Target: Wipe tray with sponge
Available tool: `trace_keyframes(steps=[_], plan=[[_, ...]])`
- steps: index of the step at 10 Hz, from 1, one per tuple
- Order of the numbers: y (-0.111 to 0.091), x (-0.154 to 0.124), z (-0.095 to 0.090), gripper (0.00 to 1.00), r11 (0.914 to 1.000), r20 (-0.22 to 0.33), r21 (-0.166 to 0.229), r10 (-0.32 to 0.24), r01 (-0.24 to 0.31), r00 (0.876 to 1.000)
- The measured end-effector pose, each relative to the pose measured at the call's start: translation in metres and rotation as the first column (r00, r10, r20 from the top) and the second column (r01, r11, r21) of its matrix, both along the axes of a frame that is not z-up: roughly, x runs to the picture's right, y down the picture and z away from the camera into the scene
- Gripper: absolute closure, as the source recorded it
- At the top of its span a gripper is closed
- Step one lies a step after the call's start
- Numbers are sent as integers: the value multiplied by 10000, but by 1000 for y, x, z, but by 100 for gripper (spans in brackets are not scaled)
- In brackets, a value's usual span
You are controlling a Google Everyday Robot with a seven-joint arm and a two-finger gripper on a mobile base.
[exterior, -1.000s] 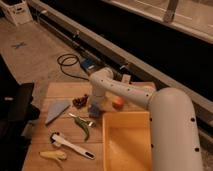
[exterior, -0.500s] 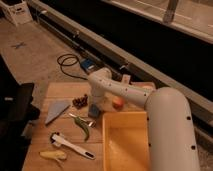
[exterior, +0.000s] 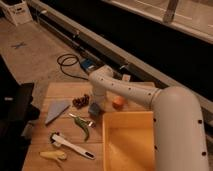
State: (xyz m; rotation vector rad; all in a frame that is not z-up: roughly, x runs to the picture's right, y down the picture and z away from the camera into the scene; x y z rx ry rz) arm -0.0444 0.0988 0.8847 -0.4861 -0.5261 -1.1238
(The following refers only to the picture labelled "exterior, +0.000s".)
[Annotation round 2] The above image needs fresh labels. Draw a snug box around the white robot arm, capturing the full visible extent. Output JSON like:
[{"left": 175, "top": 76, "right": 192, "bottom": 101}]
[{"left": 89, "top": 66, "right": 210, "bottom": 171}]

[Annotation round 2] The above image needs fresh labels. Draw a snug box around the yellow plastic tray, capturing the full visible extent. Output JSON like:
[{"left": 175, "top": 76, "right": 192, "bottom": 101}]
[{"left": 102, "top": 111, "right": 155, "bottom": 171}]

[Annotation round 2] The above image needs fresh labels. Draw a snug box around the dark red grape bunch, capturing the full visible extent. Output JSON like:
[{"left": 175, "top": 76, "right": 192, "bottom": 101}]
[{"left": 72, "top": 94, "right": 90, "bottom": 109}]

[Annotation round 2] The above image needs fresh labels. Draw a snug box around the orange round fruit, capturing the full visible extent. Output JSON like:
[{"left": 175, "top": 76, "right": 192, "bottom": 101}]
[{"left": 112, "top": 96, "right": 125, "bottom": 110}]

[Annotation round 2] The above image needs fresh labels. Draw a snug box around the green chili pepper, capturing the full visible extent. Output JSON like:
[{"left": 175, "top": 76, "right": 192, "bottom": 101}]
[{"left": 74, "top": 117, "right": 90, "bottom": 141}]

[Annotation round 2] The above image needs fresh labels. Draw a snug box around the small beige box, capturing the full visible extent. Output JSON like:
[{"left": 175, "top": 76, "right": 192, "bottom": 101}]
[{"left": 122, "top": 74, "right": 131, "bottom": 82}]

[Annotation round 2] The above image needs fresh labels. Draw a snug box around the blue electronic box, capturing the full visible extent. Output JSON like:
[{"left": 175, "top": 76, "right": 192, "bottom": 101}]
[{"left": 80, "top": 59, "right": 95, "bottom": 71}]

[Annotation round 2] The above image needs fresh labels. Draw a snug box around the grey folded cloth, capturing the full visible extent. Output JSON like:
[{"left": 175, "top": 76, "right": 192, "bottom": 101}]
[{"left": 45, "top": 100, "right": 70, "bottom": 125}]

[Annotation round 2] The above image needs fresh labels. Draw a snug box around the wooden board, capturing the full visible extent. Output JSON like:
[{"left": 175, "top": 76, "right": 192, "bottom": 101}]
[{"left": 22, "top": 82, "right": 153, "bottom": 171}]

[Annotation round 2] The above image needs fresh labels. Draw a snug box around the yellow corn cob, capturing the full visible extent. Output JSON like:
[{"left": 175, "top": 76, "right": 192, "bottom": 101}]
[{"left": 39, "top": 150, "right": 67, "bottom": 161}]

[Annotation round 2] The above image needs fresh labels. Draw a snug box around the black chair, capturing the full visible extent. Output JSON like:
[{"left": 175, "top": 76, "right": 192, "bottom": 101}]
[{"left": 0, "top": 54, "right": 40, "bottom": 171}]

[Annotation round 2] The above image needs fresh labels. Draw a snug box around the white storage crate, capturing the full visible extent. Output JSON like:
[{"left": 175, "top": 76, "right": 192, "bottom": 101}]
[{"left": 0, "top": 0, "right": 32, "bottom": 26}]

